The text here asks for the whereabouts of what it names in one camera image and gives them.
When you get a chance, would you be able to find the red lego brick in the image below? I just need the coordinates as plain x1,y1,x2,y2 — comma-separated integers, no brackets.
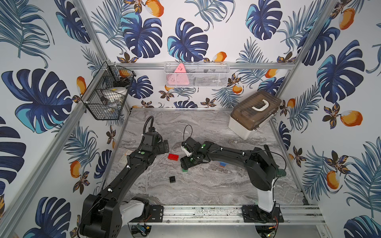
168,154,179,161

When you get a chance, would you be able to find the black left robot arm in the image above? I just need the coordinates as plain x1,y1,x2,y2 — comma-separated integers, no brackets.
78,127,169,238

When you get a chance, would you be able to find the black lego brick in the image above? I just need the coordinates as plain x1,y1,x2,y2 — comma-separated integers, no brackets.
169,176,176,183

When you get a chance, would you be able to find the white object in basket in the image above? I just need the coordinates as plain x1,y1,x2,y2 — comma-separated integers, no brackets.
102,87,128,103

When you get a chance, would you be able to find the brown lidded storage box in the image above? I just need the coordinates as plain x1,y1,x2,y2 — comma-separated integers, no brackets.
228,91,282,140

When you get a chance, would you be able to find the pink triangle object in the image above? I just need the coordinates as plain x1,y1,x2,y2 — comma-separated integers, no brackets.
167,63,190,87

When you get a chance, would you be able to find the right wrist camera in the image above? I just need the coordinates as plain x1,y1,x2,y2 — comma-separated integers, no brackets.
182,143,192,157

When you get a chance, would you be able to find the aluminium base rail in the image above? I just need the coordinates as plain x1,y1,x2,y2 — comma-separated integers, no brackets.
122,204,325,225

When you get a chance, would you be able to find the black wire basket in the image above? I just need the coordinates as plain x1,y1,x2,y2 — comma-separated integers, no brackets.
80,62,136,121

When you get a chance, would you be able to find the white wire shelf basket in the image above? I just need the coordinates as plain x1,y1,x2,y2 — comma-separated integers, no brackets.
164,62,230,88

